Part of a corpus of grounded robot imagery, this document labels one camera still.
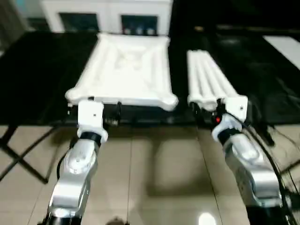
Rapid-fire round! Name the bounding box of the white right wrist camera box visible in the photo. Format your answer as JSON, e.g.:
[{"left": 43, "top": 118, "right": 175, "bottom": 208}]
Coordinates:
[{"left": 220, "top": 96, "right": 248, "bottom": 123}]

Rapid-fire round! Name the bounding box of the white cabinet with glass doors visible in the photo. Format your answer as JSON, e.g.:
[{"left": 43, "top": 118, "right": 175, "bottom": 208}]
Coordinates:
[{"left": 40, "top": 0, "right": 174, "bottom": 36}]

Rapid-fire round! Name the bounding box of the black work mat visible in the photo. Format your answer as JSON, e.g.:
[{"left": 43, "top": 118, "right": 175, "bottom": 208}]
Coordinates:
[{"left": 0, "top": 22, "right": 300, "bottom": 128}]

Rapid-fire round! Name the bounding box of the black folding stand frame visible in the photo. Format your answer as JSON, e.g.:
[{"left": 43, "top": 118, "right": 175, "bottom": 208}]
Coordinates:
[{"left": 0, "top": 124, "right": 61, "bottom": 184}]

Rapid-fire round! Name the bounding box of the white plastic table top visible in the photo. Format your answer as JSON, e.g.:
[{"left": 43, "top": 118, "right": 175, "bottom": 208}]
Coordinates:
[{"left": 66, "top": 33, "right": 179, "bottom": 111}]

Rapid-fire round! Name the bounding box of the white plastic table leg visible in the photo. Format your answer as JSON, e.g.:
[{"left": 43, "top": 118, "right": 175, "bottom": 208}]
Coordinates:
[
  {"left": 205, "top": 51, "right": 249, "bottom": 111},
  {"left": 199, "top": 50, "right": 234, "bottom": 109},
  {"left": 187, "top": 50, "right": 208, "bottom": 107},
  {"left": 193, "top": 50, "right": 220, "bottom": 109}
]

